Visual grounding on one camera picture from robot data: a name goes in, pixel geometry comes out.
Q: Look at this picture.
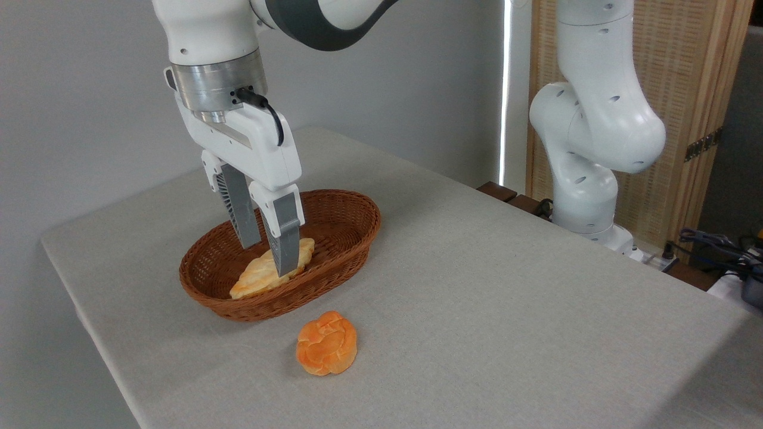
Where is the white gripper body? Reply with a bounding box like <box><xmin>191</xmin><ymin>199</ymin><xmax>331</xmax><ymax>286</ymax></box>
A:
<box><xmin>174</xmin><ymin>94</ymin><xmax>303</xmax><ymax>191</ymax></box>

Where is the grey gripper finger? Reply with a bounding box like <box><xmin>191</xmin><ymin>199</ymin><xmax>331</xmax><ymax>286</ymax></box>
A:
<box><xmin>201</xmin><ymin>150</ymin><xmax>262</xmax><ymax>250</ymax></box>
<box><xmin>249</xmin><ymin>182</ymin><xmax>306</xmax><ymax>278</ymax></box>

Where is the orange round braided bread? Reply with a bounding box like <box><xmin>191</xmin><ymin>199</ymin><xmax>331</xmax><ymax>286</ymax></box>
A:
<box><xmin>296</xmin><ymin>310</ymin><xmax>358</xmax><ymax>377</ymax></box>

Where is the pale yellow croissant bread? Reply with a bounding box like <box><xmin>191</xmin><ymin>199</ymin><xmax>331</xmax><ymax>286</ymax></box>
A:
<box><xmin>229</xmin><ymin>238</ymin><xmax>315</xmax><ymax>300</ymax></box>

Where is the brown wicker oval basket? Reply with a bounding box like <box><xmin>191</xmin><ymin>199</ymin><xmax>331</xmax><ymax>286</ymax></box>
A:
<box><xmin>179</xmin><ymin>189</ymin><xmax>382</xmax><ymax>323</ymax></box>

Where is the grey tablecloth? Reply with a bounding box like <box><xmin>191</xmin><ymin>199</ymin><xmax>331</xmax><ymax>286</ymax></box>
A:
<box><xmin>41</xmin><ymin>126</ymin><xmax>763</xmax><ymax>429</ymax></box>

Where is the white power strip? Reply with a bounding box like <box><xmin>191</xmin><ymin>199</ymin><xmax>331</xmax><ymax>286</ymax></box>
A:
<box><xmin>631</xmin><ymin>247</ymin><xmax>680</xmax><ymax>273</ymax></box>

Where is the metal screen hinge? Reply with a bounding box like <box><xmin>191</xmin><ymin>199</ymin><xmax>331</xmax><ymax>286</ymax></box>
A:
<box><xmin>684</xmin><ymin>127</ymin><xmax>724</xmax><ymax>163</ymax></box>

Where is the wooden folding screen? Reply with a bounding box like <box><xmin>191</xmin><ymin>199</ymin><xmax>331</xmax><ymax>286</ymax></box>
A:
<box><xmin>526</xmin><ymin>0</ymin><xmax>755</xmax><ymax>258</ymax></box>

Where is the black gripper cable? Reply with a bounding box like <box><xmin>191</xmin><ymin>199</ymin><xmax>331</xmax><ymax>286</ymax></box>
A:
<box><xmin>235</xmin><ymin>87</ymin><xmax>286</xmax><ymax>148</ymax></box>

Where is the black cable bundle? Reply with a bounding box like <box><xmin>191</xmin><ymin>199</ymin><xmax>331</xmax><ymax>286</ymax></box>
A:
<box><xmin>678</xmin><ymin>228</ymin><xmax>763</xmax><ymax>282</ymax></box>

